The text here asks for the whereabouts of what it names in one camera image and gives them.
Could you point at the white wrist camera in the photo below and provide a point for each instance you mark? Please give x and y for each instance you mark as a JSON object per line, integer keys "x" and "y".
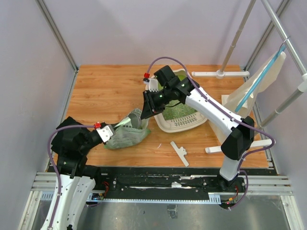
{"x": 106, "y": 133}
{"x": 151, "y": 84}

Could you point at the teal clothes hanger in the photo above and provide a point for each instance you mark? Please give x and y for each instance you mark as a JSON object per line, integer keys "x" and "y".
{"x": 258, "y": 80}

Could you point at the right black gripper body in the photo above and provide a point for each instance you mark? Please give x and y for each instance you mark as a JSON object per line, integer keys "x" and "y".
{"x": 159, "y": 98}

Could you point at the beige green litter box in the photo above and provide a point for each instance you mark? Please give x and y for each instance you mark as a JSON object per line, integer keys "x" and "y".
{"x": 178, "y": 118}

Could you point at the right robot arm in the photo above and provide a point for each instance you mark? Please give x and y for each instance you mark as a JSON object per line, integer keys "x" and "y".
{"x": 165, "y": 86}

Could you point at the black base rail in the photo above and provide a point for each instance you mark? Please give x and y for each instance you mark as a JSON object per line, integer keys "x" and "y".
{"x": 169, "y": 184}

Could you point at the green cat litter bag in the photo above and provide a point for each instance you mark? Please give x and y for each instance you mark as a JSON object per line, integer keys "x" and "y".
{"x": 126, "y": 136}

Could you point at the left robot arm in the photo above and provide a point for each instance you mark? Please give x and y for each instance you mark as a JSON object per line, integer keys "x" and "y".
{"x": 74, "y": 178}

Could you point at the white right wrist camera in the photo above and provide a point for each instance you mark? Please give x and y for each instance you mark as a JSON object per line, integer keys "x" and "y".
{"x": 151, "y": 84}

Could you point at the white plastic bag clip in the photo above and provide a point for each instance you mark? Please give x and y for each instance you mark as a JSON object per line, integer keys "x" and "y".
{"x": 181, "y": 152}

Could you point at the white metal drying rack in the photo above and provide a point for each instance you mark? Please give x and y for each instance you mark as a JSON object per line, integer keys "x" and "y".
{"x": 275, "y": 23}

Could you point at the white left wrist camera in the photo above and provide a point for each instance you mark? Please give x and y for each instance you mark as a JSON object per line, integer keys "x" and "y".
{"x": 106, "y": 133}

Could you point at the cream fabric bag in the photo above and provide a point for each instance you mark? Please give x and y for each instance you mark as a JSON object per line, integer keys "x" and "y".
{"x": 231, "y": 101}

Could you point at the black cloth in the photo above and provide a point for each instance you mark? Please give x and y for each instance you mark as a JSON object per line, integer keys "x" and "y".
{"x": 68, "y": 143}

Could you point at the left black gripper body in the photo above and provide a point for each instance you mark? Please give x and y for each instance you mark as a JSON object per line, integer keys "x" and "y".
{"x": 92, "y": 139}

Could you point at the metal litter scoop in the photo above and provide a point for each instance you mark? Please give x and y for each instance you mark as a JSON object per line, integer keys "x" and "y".
{"x": 135, "y": 120}

